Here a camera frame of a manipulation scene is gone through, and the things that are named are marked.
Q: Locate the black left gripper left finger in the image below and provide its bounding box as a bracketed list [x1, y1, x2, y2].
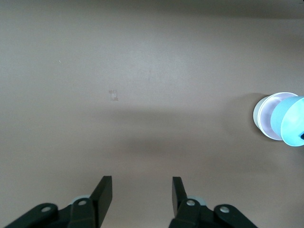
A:
[4, 175, 113, 228]

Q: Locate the white bowl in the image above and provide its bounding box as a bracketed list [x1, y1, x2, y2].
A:
[252, 95, 285, 141]

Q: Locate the blue bowl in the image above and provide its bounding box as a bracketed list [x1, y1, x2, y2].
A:
[270, 95, 304, 147]

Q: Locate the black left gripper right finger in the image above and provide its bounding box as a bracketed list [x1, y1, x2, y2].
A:
[169, 176, 258, 228]

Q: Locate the brown table cover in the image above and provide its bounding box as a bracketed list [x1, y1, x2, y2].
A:
[0, 0, 304, 228]

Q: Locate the pink bowl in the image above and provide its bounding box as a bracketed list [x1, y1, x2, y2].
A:
[258, 92, 299, 141]

